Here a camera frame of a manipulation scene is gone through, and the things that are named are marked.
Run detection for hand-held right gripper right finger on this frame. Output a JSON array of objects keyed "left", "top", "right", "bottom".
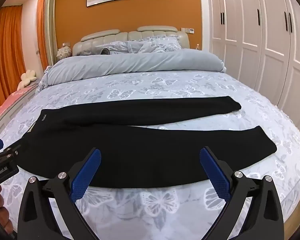
[{"left": 199, "top": 146, "right": 284, "bottom": 240}]

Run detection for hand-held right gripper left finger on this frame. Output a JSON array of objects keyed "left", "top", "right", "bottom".
[{"left": 17, "top": 147, "right": 102, "bottom": 240}]

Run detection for black pants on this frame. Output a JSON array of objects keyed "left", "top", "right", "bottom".
[{"left": 16, "top": 95, "right": 277, "bottom": 188}]

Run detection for pink bench cushion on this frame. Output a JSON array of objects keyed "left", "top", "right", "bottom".
[{"left": 0, "top": 84, "right": 38, "bottom": 128}]

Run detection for bed with butterfly sheet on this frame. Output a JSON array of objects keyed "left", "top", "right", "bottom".
[{"left": 0, "top": 71, "right": 300, "bottom": 240}]

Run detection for flower shaped cushion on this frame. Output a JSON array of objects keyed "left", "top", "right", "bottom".
[{"left": 17, "top": 70, "right": 38, "bottom": 89}]

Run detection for wide orange curtain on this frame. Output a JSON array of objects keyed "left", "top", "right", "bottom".
[{"left": 0, "top": 5, "right": 27, "bottom": 117}]

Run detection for plush toy beside bed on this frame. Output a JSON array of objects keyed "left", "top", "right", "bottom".
[{"left": 56, "top": 46, "right": 72, "bottom": 59}]

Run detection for grey duvet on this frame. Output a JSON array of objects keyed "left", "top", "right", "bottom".
[{"left": 35, "top": 47, "right": 227, "bottom": 93}]

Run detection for narrow orange curtain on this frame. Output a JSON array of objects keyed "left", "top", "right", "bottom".
[{"left": 36, "top": 0, "right": 49, "bottom": 67}]

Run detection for beige curtain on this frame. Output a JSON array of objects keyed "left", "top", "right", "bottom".
[{"left": 44, "top": 0, "right": 58, "bottom": 65}]

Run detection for butterfly print pillow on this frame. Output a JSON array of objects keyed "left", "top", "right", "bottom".
[
  {"left": 129, "top": 36, "right": 183, "bottom": 54},
  {"left": 95, "top": 41, "right": 133, "bottom": 54}
]

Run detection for white wardrobe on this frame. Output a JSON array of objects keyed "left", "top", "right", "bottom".
[{"left": 199, "top": 0, "right": 300, "bottom": 140}]

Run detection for beige padded headboard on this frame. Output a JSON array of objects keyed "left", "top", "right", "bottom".
[{"left": 72, "top": 26, "right": 190, "bottom": 57}]

